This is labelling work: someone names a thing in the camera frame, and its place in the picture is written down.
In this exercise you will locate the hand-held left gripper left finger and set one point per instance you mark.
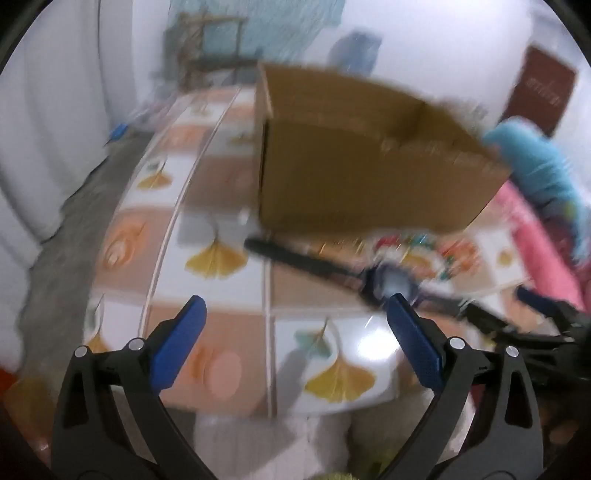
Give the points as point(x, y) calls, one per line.
point(178, 341)

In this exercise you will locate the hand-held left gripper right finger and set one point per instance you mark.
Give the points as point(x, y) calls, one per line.
point(415, 341)

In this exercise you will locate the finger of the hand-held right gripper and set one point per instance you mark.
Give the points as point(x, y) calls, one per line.
point(508, 333)
point(533, 297)

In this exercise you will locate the black and purple smartwatch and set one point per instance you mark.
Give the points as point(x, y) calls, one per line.
point(392, 281)

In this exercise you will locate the brown cardboard box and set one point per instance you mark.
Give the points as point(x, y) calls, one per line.
point(360, 180)

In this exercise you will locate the pink floral blanket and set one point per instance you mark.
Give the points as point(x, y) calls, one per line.
point(545, 244)

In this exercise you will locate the teal pillow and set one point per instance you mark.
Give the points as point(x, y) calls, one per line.
point(540, 161)

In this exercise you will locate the brown door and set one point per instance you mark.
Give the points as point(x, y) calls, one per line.
point(545, 87)

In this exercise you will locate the small blue object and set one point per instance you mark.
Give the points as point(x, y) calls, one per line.
point(117, 131)

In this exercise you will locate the white curtain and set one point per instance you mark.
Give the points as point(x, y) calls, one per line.
point(46, 138)

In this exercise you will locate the wooden chair with dark seat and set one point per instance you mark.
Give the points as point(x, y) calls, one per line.
point(207, 50)

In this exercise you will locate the teal floral wall cloth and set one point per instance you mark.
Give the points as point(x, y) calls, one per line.
point(277, 27)

